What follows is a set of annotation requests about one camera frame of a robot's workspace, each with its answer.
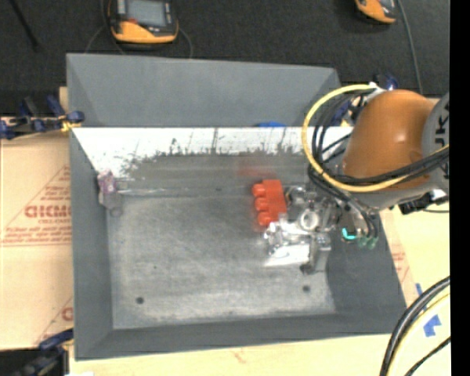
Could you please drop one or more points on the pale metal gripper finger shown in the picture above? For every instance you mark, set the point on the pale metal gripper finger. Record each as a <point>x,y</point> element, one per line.
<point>284,245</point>
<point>320,255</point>

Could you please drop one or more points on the red toy block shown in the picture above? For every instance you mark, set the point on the red toy block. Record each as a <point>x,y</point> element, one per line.
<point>269,200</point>

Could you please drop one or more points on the grey metal bin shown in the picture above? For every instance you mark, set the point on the grey metal bin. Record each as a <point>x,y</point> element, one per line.
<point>199,257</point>

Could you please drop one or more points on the blue flat thing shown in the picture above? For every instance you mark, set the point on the blue flat thing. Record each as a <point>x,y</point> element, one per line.
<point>270,124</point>

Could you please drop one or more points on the clear and purple plastic thing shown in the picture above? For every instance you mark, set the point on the clear and purple plastic thing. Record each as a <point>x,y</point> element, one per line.
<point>109,188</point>

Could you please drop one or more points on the brown cardboard board red print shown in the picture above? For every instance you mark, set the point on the brown cardboard board red print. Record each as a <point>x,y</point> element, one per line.
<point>31,249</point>

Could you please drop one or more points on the black cylinder on white bracket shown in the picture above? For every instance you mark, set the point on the black cylinder on white bracket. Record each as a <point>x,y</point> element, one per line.
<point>415,206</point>

